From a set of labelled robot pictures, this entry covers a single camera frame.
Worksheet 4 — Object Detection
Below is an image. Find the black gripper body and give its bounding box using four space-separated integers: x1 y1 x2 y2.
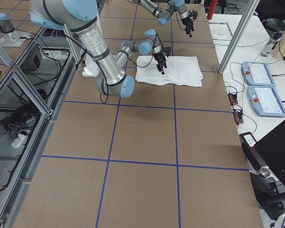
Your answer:
182 18 194 32
154 53 167 69

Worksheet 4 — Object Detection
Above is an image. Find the white long-sleeve printed shirt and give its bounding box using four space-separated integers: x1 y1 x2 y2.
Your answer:
135 56 203 87

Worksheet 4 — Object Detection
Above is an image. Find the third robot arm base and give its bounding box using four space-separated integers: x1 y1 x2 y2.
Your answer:
0 13 30 48

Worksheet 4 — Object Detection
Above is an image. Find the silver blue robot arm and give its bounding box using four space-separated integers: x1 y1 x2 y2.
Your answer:
29 0 171 98
133 0 198 37

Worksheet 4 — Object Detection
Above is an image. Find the red object at corner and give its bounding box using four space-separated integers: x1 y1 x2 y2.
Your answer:
207 0 218 20

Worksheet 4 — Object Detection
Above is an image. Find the plastic sleeve with paper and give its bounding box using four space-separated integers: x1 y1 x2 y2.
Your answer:
209 22 233 40

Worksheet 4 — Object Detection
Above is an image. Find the usb hub with orange ports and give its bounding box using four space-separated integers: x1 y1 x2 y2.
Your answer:
228 93 238 105

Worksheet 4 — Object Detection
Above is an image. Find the upper blue teach pendant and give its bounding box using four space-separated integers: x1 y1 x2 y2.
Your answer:
241 61 276 87

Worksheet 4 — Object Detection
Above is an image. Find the blue teach pendant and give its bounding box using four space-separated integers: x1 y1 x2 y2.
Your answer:
247 85 285 117
241 61 276 87

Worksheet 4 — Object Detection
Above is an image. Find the clear water bottle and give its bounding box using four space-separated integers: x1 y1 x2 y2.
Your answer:
260 31 282 57

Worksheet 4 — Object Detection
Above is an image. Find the lower blue teach pendant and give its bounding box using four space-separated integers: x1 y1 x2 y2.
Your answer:
247 85 285 117

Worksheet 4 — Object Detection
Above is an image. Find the black monitor on stand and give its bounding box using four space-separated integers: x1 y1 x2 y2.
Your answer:
239 119 285 220

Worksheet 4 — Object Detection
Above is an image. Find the white power strip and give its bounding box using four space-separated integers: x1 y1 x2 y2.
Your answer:
11 131 28 148

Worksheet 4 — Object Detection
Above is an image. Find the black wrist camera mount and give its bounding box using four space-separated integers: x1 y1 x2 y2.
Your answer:
162 47 172 57
190 10 198 20

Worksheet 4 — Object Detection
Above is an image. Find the aluminium frame post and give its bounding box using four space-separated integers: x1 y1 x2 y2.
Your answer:
218 0 260 74

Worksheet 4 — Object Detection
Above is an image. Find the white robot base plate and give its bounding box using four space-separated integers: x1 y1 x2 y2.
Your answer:
82 54 100 77

